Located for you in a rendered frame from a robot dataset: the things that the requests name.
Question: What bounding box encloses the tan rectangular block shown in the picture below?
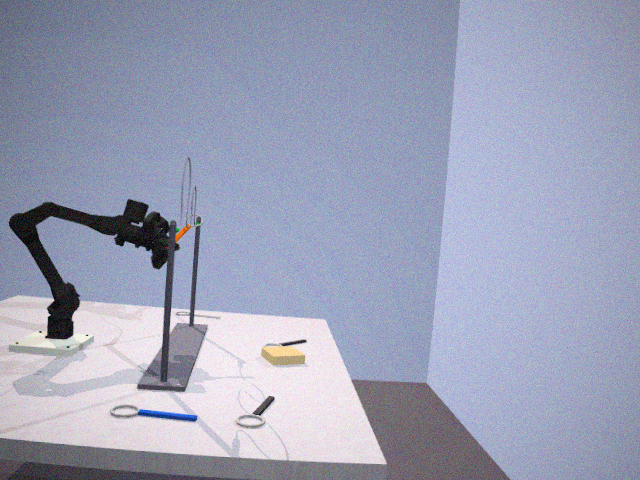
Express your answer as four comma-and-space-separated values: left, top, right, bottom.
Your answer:
261, 346, 305, 365

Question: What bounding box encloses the grey loop with blue handle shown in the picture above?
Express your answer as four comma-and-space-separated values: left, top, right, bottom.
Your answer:
110, 404, 197, 422

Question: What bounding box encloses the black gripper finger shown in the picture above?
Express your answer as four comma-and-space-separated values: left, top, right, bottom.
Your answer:
152, 227, 169, 247
155, 246, 180, 257

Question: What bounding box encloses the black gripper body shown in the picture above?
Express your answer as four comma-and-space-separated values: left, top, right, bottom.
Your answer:
131, 211, 168, 270

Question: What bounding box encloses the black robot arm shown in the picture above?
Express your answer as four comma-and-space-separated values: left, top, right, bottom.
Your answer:
9, 199, 149, 339

